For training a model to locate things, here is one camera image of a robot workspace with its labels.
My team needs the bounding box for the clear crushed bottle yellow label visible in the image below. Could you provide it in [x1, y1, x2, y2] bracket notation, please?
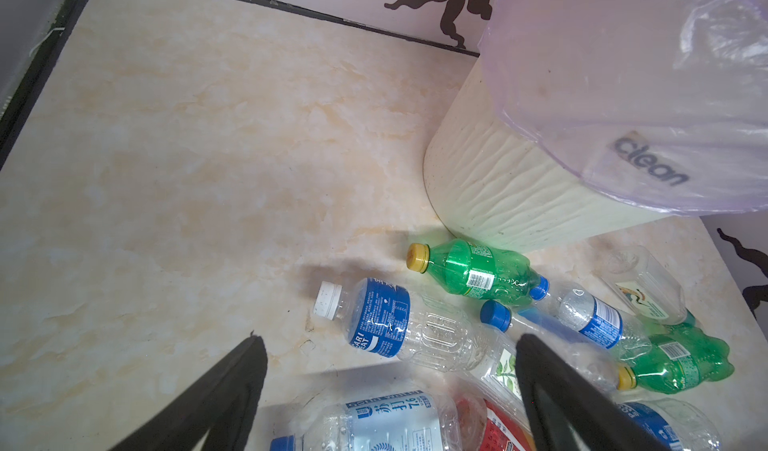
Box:
[597, 245, 696, 326]

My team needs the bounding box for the clear bottle green white label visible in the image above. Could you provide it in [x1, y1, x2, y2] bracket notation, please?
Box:
[470, 348, 526, 419]

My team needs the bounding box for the orange drink red label bottle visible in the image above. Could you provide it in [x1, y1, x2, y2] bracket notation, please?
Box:
[455, 393, 535, 451]

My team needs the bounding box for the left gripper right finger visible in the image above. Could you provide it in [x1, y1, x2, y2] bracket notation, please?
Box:
[516, 334, 666, 450]

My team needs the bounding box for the clear bottle blue cap red label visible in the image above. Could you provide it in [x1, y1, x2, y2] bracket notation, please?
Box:
[480, 300, 619, 393]

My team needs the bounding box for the small bottle blue label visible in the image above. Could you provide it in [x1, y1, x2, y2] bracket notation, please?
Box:
[529, 276, 652, 362]

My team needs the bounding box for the cream plastic waste bin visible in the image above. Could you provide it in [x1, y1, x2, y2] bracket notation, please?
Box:
[423, 61, 663, 253]

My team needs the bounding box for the clear bottle blue label white cap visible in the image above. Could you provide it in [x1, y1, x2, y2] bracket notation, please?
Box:
[313, 278, 515, 373]

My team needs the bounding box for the clear bottle blue cap lower left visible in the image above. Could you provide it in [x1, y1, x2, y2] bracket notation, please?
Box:
[269, 389, 467, 451]

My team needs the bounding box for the green bottle right of pile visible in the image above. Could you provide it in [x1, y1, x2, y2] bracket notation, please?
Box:
[617, 325, 735, 395]

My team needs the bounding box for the clear bottle blue label front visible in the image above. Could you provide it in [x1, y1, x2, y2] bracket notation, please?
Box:
[617, 398, 721, 451]

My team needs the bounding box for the green bottle near bin left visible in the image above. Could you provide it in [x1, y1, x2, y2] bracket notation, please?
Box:
[406, 238, 546, 308]

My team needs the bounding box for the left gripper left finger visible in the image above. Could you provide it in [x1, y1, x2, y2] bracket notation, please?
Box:
[113, 335, 268, 450]

